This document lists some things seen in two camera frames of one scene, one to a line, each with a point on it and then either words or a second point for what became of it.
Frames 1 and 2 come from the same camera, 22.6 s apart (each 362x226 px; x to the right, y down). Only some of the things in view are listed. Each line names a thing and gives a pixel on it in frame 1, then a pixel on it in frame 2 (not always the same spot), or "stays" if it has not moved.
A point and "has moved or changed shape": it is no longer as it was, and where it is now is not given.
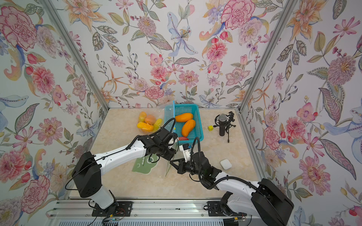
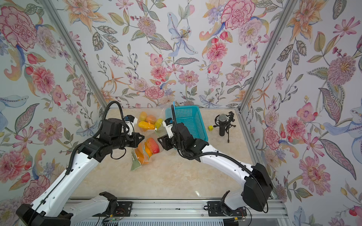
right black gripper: [182, 168] -> [167, 144]
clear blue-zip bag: [150, 121] stays
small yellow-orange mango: [142, 117] stays
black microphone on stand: [223, 121] stays
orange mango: [188, 127] has moved or changed shape
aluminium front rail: [141, 209] stays
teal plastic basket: [188, 125] stays
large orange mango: [150, 119] stays
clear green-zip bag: [151, 164] has moved or changed shape
